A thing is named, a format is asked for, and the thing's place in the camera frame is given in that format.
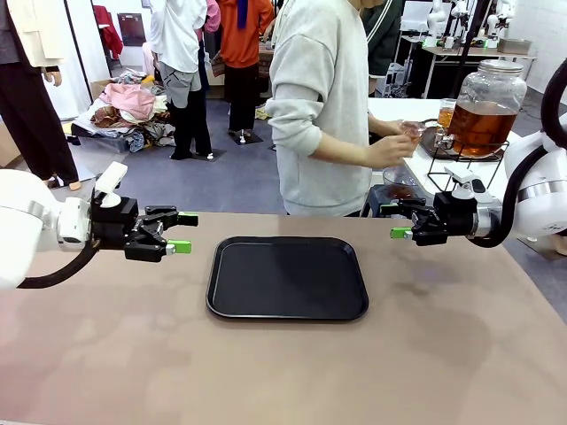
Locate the pile of colourful clothes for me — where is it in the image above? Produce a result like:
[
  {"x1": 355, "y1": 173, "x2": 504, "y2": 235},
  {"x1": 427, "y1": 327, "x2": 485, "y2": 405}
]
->
[{"x1": 70, "y1": 70, "x2": 178, "y2": 154}]

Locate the person in dark jacket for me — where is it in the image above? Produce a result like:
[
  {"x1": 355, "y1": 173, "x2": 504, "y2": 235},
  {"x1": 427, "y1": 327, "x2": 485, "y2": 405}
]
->
[{"x1": 361, "y1": 0, "x2": 405, "y2": 97}]

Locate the glass drink dispenser jar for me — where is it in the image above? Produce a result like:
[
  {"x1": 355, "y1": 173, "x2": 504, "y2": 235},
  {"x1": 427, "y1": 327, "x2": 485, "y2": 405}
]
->
[{"x1": 433, "y1": 59, "x2": 528, "y2": 158}]

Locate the metal rectangular container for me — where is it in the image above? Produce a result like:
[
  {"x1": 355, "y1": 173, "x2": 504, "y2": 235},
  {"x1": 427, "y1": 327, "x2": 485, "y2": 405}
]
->
[{"x1": 498, "y1": 37, "x2": 532, "y2": 57}]

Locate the person's left forearm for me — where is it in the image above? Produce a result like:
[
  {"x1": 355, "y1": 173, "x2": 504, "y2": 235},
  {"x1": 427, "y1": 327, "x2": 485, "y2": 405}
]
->
[{"x1": 367, "y1": 112, "x2": 395, "y2": 134}]

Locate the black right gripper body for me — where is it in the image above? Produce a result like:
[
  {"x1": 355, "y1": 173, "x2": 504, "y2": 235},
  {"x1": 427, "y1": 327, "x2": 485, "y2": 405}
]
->
[{"x1": 431, "y1": 189, "x2": 478, "y2": 243}]

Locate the black clothes rack pole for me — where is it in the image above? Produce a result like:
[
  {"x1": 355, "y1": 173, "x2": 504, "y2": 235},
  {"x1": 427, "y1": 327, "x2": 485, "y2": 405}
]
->
[{"x1": 65, "y1": 0, "x2": 95, "y2": 123}]

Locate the black plastic serving tray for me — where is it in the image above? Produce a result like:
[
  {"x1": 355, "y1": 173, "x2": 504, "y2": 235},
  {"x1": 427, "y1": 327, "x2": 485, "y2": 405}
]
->
[{"x1": 206, "y1": 236, "x2": 369, "y2": 323}]

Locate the brown cardboard box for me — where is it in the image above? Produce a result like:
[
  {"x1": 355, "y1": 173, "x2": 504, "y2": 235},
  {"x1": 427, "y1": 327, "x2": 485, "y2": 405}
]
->
[{"x1": 89, "y1": 79, "x2": 111, "y2": 102}]

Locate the black wire dispenser stand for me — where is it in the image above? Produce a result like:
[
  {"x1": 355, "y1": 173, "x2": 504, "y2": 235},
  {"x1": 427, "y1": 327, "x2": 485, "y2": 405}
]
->
[{"x1": 427, "y1": 139, "x2": 510, "y2": 189}]

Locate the background workbench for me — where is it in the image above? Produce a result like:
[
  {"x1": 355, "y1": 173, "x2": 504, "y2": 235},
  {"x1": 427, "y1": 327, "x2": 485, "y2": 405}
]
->
[{"x1": 398, "y1": 35, "x2": 540, "y2": 101}]

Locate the black stool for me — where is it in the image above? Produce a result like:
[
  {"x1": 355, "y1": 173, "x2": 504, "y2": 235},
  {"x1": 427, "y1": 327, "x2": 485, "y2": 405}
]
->
[{"x1": 361, "y1": 183, "x2": 402, "y2": 218}]

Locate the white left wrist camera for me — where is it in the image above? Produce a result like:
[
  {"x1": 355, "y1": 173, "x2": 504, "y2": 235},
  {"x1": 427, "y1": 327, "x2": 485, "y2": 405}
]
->
[{"x1": 93, "y1": 161, "x2": 129, "y2": 208}]

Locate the person's right forearm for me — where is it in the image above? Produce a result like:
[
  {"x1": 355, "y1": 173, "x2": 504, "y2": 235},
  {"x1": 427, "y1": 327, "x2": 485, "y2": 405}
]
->
[{"x1": 309, "y1": 131, "x2": 382, "y2": 168}]

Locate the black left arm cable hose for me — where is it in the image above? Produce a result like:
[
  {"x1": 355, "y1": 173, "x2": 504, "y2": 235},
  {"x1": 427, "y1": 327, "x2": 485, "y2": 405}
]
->
[{"x1": 17, "y1": 241, "x2": 101, "y2": 290}]

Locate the dark metal tray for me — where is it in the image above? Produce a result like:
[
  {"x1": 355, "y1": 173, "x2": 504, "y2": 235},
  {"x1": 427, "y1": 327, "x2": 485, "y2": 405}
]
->
[{"x1": 418, "y1": 117, "x2": 457, "y2": 160}]

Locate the person in grey sweatshirt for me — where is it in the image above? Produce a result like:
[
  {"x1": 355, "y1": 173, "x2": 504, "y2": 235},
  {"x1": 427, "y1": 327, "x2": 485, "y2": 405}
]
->
[{"x1": 264, "y1": 0, "x2": 386, "y2": 218}]

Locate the dark square panel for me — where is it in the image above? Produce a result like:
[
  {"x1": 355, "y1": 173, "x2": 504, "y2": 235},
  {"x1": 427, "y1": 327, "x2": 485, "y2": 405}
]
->
[{"x1": 117, "y1": 12, "x2": 147, "y2": 48}]

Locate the clear glass bowl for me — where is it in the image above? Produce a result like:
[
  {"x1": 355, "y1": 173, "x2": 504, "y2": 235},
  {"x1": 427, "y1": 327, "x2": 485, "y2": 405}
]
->
[{"x1": 383, "y1": 166, "x2": 422, "y2": 200}]

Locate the red hanging garment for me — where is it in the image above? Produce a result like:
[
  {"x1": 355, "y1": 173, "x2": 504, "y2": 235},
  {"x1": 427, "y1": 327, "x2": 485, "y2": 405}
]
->
[{"x1": 92, "y1": 4, "x2": 124, "y2": 61}]

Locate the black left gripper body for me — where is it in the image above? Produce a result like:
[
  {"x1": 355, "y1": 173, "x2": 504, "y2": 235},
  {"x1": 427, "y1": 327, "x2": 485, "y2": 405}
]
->
[{"x1": 90, "y1": 197, "x2": 141, "y2": 251}]

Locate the white computer tower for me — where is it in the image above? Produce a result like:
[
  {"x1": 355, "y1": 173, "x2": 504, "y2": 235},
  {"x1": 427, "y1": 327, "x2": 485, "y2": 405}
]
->
[{"x1": 383, "y1": 61, "x2": 407, "y2": 98}]

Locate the black tripod pole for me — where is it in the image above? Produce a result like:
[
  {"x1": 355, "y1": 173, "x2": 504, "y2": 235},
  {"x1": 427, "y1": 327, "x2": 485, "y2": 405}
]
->
[{"x1": 454, "y1": 0, "x2": 488, "y2": 101}]

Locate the person's right hand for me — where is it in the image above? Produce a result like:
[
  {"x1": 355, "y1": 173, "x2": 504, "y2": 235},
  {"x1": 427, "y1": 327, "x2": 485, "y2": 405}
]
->
[{"x1": 371, "y1": 132, "x2": 416, "y2": 169}]

